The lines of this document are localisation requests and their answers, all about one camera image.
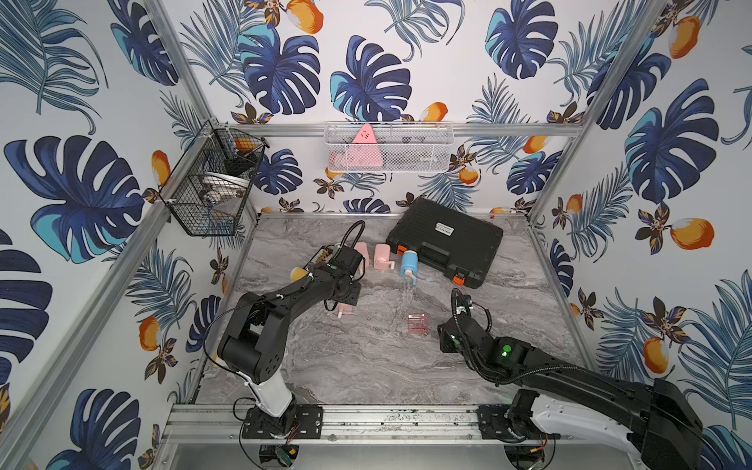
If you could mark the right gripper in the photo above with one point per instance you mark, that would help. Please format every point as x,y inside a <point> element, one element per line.
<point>444,339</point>

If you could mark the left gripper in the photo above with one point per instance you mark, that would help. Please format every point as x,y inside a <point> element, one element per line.
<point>350,292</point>

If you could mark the pink pencil sharpener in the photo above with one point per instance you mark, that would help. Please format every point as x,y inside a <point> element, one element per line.
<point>362,248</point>
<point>382,258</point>
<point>344,309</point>

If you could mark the yellow pencil sharpener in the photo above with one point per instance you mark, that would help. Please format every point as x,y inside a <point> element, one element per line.
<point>298,274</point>

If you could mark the blue pencil sharpener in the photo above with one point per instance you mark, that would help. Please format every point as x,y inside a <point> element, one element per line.
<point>409,266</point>

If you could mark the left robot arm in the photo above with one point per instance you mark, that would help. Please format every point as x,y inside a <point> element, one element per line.
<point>254,340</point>

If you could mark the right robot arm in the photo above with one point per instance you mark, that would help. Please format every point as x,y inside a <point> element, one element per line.
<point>653,423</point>

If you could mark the black yellow small box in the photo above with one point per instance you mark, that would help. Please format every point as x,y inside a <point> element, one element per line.
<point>323,254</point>

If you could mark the black plastic tool case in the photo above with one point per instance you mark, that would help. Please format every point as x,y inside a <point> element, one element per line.
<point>460,246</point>

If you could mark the pink triangular object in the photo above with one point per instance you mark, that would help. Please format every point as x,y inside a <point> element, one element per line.
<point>364,151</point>

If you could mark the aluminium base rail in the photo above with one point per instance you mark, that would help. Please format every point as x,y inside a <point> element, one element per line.
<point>382,423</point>

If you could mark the white wire mesh basket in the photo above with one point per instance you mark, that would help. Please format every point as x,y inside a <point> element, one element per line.
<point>409,148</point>

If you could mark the black wire basket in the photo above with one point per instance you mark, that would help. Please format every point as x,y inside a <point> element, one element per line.
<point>209,190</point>

